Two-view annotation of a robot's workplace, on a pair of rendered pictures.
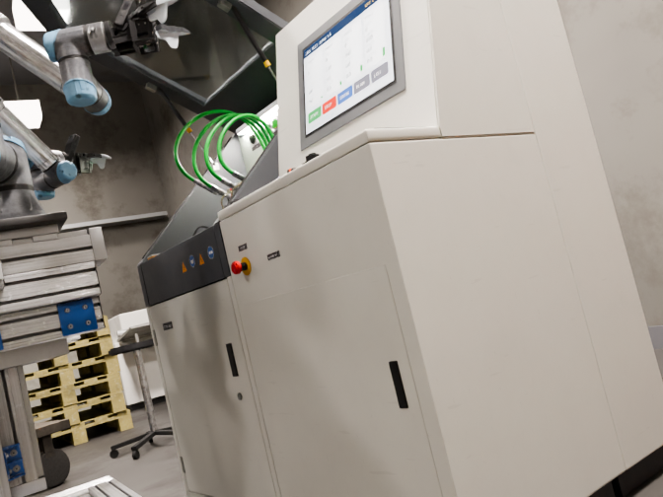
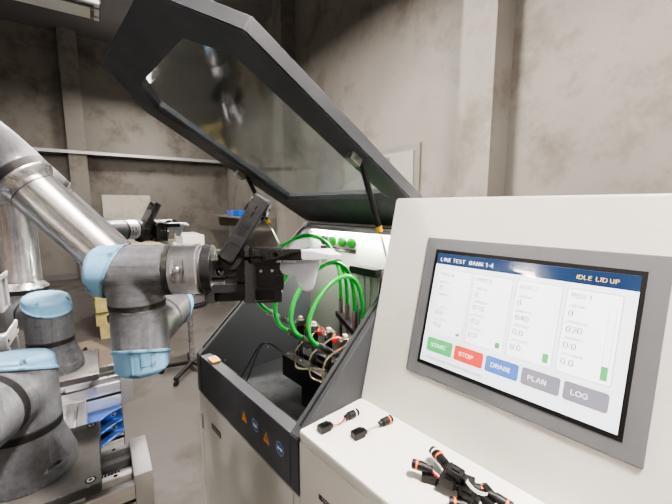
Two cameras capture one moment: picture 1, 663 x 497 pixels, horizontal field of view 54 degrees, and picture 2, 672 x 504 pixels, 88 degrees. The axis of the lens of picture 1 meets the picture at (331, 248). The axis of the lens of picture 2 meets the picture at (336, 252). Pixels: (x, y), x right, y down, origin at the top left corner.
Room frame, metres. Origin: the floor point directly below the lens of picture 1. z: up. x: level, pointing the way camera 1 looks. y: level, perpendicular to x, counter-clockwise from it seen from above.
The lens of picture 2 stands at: (1.05, 0.26, 1.53)
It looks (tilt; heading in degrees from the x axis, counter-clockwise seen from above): 8 degrees down; 356
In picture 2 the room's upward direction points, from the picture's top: straight up
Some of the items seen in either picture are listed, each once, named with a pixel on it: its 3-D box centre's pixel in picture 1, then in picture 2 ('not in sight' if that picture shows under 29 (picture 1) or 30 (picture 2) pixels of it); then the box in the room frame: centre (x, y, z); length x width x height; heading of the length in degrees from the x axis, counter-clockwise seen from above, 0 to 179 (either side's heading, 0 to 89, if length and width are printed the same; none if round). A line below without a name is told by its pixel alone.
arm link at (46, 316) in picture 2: not in sight; (47, 315); (2.11, 1.05, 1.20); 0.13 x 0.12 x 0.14; 56
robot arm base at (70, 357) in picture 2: not in sight; (52, 352); (2.11, 1.05, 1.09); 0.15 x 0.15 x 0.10
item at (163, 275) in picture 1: (184, 268); (242, 406); (2.14, 0.50, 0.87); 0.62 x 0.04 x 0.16; 38
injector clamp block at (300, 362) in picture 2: not in sight; (321, 385); (2.19, 0.24, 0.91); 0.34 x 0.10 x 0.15; 38
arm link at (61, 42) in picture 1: (69, 44); (134, 272); (1.57, 0.52, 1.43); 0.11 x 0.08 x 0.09; 95
